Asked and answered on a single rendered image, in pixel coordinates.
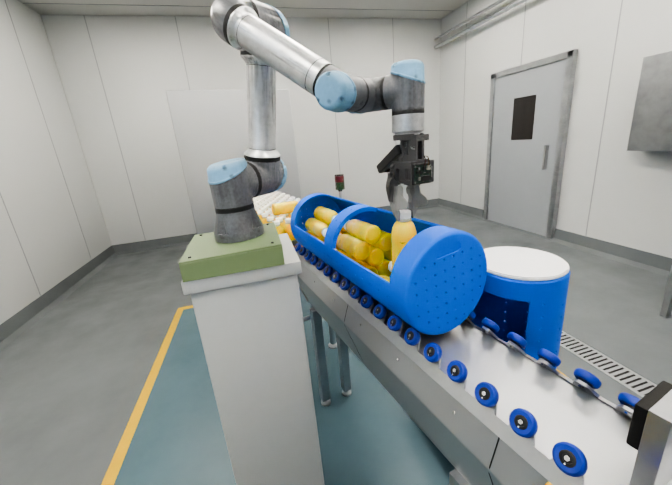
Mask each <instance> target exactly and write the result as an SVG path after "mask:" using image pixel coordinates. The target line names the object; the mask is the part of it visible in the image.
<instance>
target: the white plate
mask: <svg viewBox="0 0 672 485"><path fill-rule="evenodd" d="M484 252H485V255H486V260H487V272H488V273H490V274H493V275H496V276H500V277H504V278H509V279H515V280H523V281H547V280H553V279H557V278H560V277H563V276H565V275H566V274H567V273H568V272H569V265H568V263H567V262H566V261H565V260H563V259H562V258H560V257H558V256H556V255H554V254H551V253H548V252H545V251H541V250H537V249H531V248H524V247H511V246H503V247H491V248H486V249H484Z"/></svg>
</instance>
